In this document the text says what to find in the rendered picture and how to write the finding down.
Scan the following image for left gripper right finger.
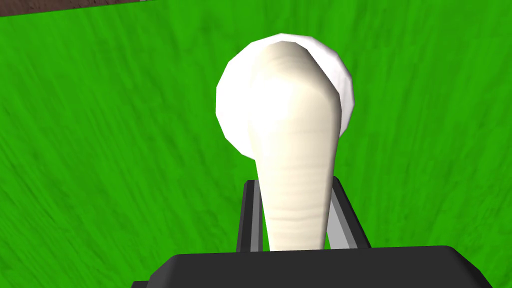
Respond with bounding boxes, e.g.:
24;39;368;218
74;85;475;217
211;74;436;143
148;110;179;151
324;175;372;250

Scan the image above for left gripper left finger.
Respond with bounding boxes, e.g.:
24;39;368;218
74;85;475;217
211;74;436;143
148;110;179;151
235;179;272;254

